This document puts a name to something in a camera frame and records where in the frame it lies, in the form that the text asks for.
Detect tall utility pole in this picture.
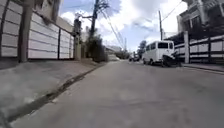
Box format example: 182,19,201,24
88,0,101,41

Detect dark motorcycle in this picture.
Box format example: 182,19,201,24
161,50,183,68

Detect overhead wires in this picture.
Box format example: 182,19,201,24
63,0,188,51

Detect white railed fence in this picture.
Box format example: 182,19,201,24
173,31,224,65

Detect distant tree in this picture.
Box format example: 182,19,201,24
136,40,148,58

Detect building behind white wall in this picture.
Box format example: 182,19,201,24
20,0,74,34

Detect dark green bush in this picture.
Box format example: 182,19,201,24
83,34,108,63

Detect raised grey kerb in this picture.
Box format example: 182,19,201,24
181,62,224,75

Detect grey concrete road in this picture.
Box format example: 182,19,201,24
9,59,224,128

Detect tall building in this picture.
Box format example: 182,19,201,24
176,0,224,41

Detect white panelled wall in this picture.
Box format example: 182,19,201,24
0,0,76,60

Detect dark roadside gutter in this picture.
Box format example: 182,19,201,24
5,63,107,123

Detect distant vehicle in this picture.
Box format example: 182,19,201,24
128,53,142,63

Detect thick dark pole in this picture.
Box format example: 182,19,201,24
17,0,34,63

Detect grey concrete sidewalk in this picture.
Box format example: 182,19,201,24
0,58,105,116

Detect thin utility pole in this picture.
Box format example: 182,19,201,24
157,9,164,42

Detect white van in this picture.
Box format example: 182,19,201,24
142,40,176,66

